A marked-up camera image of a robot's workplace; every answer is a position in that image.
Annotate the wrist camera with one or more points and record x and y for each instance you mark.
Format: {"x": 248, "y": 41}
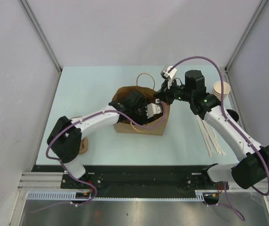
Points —
{"x": 153, "y": 109}
{"x": 169, "y": 75}

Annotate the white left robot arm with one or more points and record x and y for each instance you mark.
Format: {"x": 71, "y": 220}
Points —
{"x": 67, "y": 134}

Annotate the brown paper bag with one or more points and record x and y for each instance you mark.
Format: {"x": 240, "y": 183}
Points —
{"x": 128, "y": 97}

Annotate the aluminium frame rail front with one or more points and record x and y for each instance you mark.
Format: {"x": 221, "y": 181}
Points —
{"x": 52, "y": 181}

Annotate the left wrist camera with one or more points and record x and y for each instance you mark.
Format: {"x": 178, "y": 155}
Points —
{"x": 153, "y": 109}

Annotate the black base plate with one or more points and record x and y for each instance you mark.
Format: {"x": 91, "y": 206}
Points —
{"x": 146, "y": 182}

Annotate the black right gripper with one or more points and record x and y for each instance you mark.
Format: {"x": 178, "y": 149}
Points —
{"x": 164, "y": 93}

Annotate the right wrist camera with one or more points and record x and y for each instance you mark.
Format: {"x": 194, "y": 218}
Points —
{"x": 169, "y": 75}

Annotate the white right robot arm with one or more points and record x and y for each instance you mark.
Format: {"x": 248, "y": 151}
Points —
{"x": 253, "y": 165}

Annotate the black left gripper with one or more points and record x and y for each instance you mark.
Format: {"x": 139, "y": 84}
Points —
{"x": 142, "y": 105}

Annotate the white wrapped straw three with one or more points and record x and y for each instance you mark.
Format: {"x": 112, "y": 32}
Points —
{"x": 209, "y": 141}

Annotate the stacked paper cups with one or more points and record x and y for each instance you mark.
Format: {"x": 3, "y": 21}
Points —
{"x": 221, "y": 91}

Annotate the aluminium frame post left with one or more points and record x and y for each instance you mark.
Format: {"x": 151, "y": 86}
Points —
{"x": 40, "y": 34}

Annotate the stack of black lids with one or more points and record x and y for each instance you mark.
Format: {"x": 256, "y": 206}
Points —
{"x": 234, "y": 115}

